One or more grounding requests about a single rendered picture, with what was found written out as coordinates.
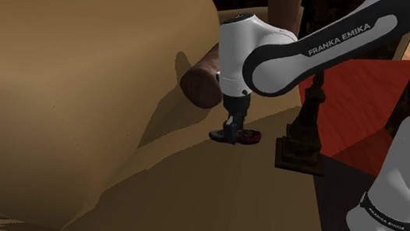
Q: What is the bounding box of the brown cylindrical bolster pillow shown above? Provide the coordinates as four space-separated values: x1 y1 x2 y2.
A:
176 43 227 112

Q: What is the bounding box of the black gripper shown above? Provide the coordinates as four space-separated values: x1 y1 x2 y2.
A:
219 91 257 147

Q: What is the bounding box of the dark tower figure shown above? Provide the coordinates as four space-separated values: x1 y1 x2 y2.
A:
264 71 337 183

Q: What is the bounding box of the tan sofa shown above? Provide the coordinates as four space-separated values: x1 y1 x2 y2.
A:
0 0 323 231

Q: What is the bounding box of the black remote control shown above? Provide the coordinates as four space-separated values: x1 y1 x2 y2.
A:
208 124 263 150

